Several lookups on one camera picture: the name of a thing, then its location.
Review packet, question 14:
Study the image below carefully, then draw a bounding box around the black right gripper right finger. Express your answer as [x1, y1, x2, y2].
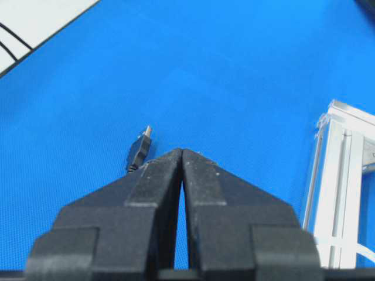
[182, 150, 324, 280]

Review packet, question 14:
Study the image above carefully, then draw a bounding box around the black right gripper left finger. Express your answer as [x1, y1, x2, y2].
[25, 149, 182, 280]

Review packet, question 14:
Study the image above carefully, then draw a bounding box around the black USB cable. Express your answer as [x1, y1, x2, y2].
[125, 125, 154, 174]

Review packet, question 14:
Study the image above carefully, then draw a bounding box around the aluminium extrusion frame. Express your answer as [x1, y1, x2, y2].
[301, 100, 374, 269]

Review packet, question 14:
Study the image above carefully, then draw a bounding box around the black cable on table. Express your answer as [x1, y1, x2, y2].
[0, 41, 18, 61]
[0, 22, 32, 50]

